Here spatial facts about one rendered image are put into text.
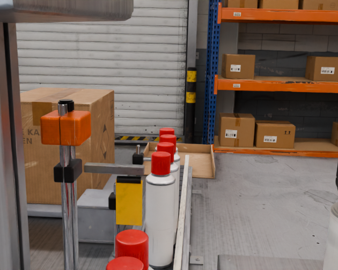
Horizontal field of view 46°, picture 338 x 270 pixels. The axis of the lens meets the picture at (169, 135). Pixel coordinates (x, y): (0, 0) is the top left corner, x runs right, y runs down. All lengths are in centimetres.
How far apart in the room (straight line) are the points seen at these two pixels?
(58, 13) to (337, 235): 43
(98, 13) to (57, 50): 468
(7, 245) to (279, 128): 404
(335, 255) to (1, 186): 41
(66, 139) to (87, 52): 446
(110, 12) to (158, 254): 52
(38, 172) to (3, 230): 64
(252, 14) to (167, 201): 355
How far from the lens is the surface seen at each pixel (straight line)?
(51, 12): 25
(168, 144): 73
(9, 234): 43
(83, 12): 26
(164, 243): 71
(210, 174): 136
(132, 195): 45
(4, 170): 41
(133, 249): 39
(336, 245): 56
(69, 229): 46
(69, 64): 491
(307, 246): 98
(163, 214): 69
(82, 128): 41
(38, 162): 106
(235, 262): 77
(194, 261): 85
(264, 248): 93
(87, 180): 103
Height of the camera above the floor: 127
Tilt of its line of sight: 13 degrees down
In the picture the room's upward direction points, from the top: 1 degrees clockwise
